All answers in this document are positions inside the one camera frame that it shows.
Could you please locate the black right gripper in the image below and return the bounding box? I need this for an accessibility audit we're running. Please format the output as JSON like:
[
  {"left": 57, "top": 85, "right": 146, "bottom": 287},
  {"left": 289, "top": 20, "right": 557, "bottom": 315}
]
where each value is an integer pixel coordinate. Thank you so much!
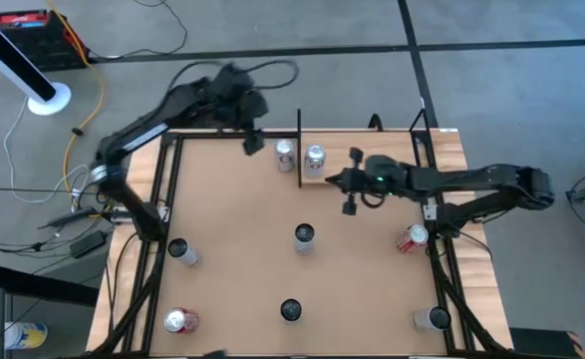
[{"left": 324, "top": 147, "right": 374, "bottom": 217}]

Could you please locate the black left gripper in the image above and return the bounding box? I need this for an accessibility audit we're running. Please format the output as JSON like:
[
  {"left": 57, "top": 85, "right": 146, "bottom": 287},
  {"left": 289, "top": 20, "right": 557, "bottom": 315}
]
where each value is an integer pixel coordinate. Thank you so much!
[{"left": 205, "top": 62, "right": 270, "bottom": 157}]

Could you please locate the silver Diet Coke can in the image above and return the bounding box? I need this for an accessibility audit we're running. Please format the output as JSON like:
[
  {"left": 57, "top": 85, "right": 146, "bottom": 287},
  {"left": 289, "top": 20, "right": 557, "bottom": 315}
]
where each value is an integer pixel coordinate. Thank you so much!
[
  {"left": 304, "top": 144, "right": 327, "bottom": 179},
  {"left": 274, "top": 139, "right": 296, "bottom": 174}
]

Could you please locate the white Celsius slim can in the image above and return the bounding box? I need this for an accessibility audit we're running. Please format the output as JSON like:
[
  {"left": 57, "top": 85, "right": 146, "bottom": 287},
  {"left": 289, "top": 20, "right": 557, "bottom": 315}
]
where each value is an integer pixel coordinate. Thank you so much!
[
  {"left": 412, "top": 305, "right": 452, "bottom": 333},
  {"left": 166, "top": 237, "right": 201, "bottom": 267},
  {"left": 293, "top": 222, "right": 317, "bottom": 257}
]

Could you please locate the red Coca-Cola can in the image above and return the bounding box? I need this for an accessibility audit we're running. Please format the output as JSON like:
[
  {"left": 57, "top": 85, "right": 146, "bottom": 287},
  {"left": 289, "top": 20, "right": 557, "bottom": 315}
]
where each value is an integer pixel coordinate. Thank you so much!
[
  {"left": 396, "top": 223, "right": 431, "bottom": 256},
  {"left": 162, "top": 306, "right": 201, "bottom": 335}
]

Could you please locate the tan surface sheet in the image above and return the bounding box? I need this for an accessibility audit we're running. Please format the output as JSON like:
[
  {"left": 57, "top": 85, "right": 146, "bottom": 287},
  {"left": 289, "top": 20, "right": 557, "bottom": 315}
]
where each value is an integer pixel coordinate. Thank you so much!
[{"left": 149, "top": 137, "right": 447, "bottom": 356}]

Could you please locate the dark can bottom centre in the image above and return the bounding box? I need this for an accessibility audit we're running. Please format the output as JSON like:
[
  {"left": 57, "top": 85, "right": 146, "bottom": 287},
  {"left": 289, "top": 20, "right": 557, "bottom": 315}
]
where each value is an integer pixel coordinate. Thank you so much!
[{"left": 279, "top": 297, "right": 304, "bottom": 324}]

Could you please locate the black power brick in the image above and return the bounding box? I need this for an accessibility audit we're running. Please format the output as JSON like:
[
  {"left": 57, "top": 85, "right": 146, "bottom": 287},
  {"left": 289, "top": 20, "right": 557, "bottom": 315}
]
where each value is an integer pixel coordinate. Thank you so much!
[{"left": 69, "top": 229, "right": 108, "bottom": 259}]

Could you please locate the black power strip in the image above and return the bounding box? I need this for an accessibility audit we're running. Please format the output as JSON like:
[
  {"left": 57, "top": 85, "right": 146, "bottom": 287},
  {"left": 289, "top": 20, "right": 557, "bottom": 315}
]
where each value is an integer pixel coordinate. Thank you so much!
[{"left": 37, "top": 204, "right": 99, "bottom": 230}]

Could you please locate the white pole stand round base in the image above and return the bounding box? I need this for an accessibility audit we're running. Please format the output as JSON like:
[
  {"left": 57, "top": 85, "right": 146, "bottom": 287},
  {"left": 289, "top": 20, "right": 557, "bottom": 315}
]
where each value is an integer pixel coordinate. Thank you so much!
[{"left": 0, "top": 5, "right": 73, "bottom": 117}]

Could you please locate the black red toolbox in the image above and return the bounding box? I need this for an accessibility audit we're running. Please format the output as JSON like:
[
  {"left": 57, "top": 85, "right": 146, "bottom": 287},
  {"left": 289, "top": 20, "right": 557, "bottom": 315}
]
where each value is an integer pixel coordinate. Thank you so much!
[{"left": 0, "top": 8, "right": 92, "bottom": 72}]

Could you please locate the black orange striped case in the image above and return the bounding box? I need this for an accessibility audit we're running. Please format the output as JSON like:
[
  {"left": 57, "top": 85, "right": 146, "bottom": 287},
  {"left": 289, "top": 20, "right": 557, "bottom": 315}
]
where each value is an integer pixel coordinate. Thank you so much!
[{"left": 509, "top": 327, "right": 585, "bottom": 359}]

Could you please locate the white yellow wipes canister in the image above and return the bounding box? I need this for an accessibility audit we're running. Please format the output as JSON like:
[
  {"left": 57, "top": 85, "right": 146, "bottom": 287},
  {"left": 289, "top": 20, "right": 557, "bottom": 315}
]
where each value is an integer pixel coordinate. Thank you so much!
[{"left": 3, "top": 321, "right": 49, "bottom": 351}]

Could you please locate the black floor cable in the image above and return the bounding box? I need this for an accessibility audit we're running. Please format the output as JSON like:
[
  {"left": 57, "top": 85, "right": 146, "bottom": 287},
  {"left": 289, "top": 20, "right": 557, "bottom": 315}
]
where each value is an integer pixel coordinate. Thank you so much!
[{"left": 91, "top": 0, "right": 189, "bottom": 61}]

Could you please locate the black aluminium rig frame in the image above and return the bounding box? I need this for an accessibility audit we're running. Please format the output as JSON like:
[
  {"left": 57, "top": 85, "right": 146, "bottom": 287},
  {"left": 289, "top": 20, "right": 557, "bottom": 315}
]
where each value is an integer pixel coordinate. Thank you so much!
[{"left": 86, "top": 128, "right": 515, "bottom": 359}]

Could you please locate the yellow floor cable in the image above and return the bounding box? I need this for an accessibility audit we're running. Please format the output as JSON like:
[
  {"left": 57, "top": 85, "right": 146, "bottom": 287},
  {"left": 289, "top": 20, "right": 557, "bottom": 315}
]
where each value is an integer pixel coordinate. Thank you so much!
[{"left": 46, "top": 0, "right": 107, "bottom": 193}]

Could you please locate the white floor cable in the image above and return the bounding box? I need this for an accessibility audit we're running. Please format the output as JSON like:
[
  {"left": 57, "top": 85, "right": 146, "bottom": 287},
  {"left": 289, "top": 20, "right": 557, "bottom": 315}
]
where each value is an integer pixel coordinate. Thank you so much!
[{"left": 3, "top": 97, "right": 94, "bottom": 204}]

